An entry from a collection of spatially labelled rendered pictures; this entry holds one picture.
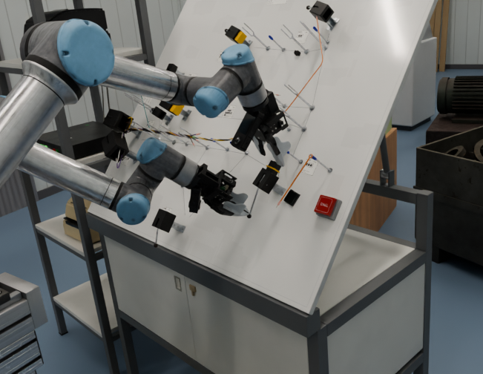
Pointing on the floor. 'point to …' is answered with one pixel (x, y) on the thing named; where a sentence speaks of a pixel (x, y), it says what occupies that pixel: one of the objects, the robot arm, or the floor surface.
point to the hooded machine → (418, 88)
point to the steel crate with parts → (458, 194)
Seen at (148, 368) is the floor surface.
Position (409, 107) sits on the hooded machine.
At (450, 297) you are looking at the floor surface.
